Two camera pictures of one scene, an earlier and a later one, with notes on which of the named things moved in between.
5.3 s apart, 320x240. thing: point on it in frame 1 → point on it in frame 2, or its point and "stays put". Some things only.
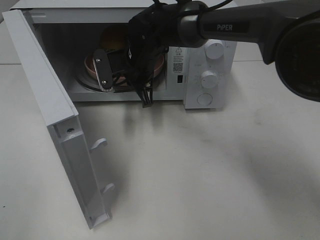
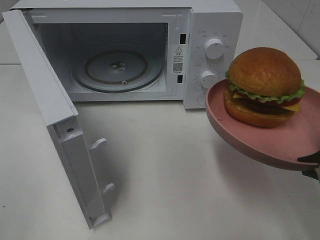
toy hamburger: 114,37 → 264,88
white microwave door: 76,156 stays put
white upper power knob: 214,49 stays put
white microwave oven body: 88,40 stays put
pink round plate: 122,77 → 281,145
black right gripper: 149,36 → 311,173
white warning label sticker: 178,60 stays put
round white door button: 204,99 stays put
